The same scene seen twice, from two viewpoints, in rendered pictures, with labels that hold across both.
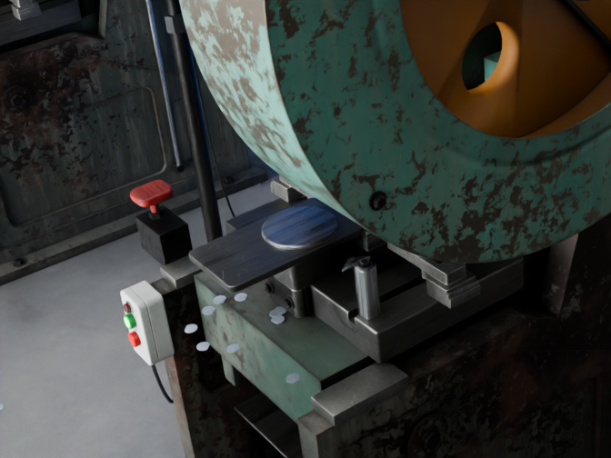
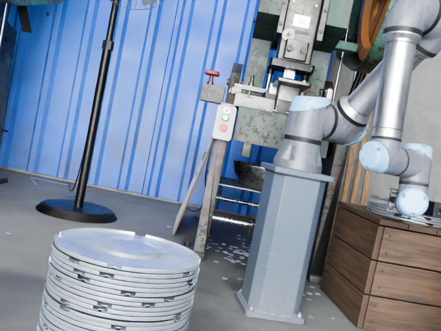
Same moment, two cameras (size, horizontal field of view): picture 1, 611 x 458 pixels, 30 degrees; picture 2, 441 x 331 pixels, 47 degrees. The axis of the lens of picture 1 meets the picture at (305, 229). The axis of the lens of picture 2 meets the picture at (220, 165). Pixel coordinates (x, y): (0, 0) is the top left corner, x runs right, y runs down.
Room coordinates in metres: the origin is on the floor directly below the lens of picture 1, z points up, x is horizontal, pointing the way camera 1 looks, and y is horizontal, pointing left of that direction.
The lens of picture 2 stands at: (0.62, 2.03, 0.50)
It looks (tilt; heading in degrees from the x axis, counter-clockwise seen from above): 3 degrees down; 301
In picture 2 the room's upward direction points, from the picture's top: 11 degrees clockwise
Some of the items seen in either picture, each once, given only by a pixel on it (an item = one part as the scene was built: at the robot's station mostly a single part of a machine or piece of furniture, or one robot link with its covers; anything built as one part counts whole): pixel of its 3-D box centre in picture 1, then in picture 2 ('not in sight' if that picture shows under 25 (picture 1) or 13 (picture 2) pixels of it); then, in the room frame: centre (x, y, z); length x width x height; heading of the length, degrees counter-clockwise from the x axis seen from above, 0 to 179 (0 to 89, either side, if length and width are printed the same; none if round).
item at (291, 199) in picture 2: not in sight; (281, 240); (1.24, 0.55, 0.23); 0.19 x 0.19 x 0.45; 40
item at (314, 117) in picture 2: not in sight; (309, 116); (1.23, 0.54, 0.62); 0.13 x 0.12 x 0.14; 61
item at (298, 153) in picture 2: not in sight; (299, 153); (1.24, 0.55, 0.50); 0.15 x 0.15 x 0.10
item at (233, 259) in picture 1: (279, 272); (287, 98); (1.55, 0.05, 0.72); 0.25 x 0.14 x 0.14; 121
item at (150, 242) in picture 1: (169, 260); (210, 106); (1.79, 0.26, 0.62); 0.10 x 0.06 x 0.20; 31
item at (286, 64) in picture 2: not in sight; (289, 69); (1.64, -0.10, 0.86); 0.20 x 0.16 x 0.05; 31
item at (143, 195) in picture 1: (155, 207); (210, 80); (1.81, 0.27, 0.72); 0.07 x 0.06 x 0.08; 121
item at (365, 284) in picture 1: (366, 287); (328, 98); (1.42, -0.08, 0.75); 0.03 x 0.03 x 0.10; 31
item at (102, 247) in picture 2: not in sight; (128, 248); (1.27, 1.24, 0.25); 0.29 x 0.29 x 0.01
